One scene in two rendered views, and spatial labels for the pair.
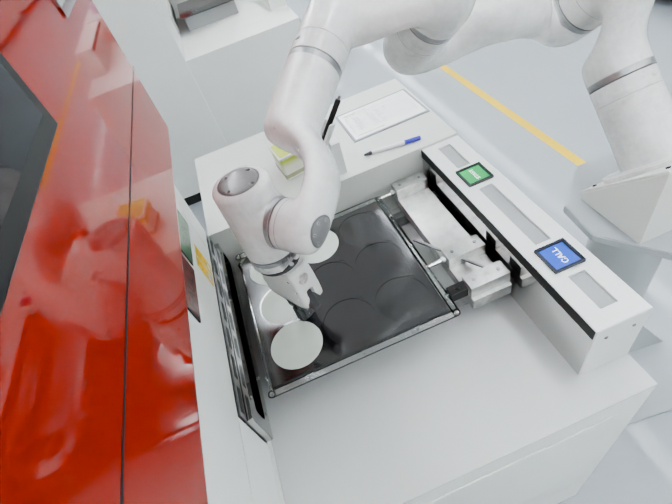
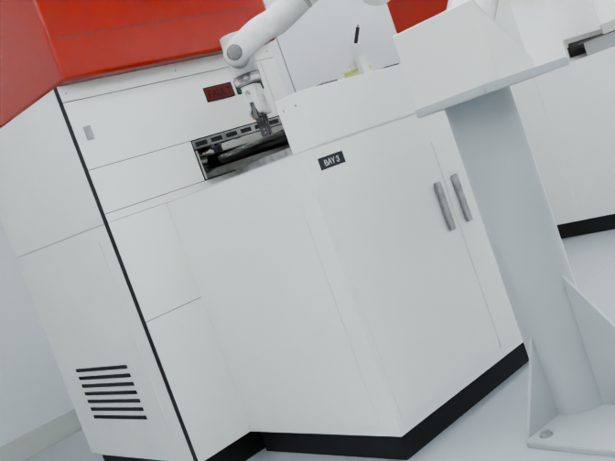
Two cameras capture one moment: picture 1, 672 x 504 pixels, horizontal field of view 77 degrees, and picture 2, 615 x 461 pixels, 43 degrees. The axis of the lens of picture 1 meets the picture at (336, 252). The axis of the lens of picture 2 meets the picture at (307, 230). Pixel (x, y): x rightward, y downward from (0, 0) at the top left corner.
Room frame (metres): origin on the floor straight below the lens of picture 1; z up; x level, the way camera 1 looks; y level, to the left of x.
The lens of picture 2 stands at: (-0.97, -1.90, 0.79)
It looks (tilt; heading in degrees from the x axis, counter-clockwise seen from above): 5 degrees down; 53
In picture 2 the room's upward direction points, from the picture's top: 20 degrees counter-clockwise
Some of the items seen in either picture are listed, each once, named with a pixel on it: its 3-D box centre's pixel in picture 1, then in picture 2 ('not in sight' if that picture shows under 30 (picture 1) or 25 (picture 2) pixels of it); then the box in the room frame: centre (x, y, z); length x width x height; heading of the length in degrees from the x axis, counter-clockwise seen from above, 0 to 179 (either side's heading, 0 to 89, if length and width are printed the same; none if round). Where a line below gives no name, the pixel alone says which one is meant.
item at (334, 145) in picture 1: (328, 150); (358, 64); (0.82, -0.06, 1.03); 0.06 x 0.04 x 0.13; 95
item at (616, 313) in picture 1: (508, 235); (366, 101); (0.53, -0.34, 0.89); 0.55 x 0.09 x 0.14; 5
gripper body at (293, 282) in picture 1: (286, 274); (254, 99); (0.50, 0.09, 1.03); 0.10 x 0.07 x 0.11; 38
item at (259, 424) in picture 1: (238, 328); (253, 148); (0.53, 0.24, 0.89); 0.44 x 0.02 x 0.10; 5
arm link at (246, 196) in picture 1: (257, 215); (238, 54); (0.50, 0.09, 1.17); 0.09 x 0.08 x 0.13; 48
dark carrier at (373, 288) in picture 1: (331, 281); not in sight; (0.56, 0.03, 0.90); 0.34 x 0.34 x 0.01; 5
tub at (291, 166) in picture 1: (291, 157); (360, 77); (0.89, 0.03, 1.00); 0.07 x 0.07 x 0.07; 13
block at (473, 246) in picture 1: (463, 250); not in sight; (0.53, -0.24, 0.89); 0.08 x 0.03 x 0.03; 95
